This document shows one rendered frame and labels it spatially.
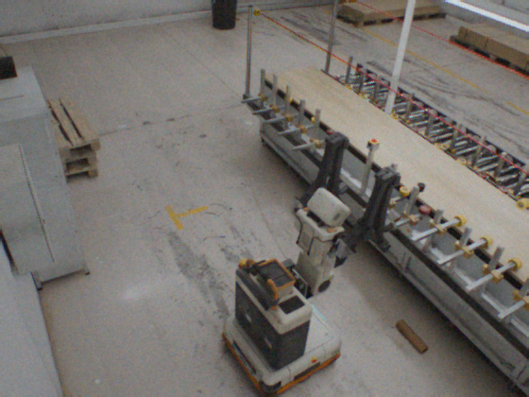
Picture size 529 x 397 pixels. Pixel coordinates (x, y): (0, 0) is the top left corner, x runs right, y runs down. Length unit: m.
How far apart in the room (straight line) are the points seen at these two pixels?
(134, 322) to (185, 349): 0.48
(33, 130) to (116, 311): 1.54
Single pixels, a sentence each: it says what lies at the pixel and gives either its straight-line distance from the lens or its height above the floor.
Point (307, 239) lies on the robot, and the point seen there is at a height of 1.12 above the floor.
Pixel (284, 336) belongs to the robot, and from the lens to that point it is 2.92.
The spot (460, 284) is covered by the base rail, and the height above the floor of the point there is 0.70.
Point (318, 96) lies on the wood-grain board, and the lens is 5.05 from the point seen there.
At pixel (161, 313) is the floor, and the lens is 3.90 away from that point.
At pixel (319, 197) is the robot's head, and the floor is 1.36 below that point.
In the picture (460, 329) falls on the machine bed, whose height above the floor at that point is 0.11.
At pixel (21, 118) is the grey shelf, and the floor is 1.55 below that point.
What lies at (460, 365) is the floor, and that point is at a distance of 3.96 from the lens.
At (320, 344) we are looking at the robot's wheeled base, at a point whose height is 0.28.
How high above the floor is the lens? 3.03
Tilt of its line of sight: 38 degrees down
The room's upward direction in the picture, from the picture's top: 4 degrees clockwise
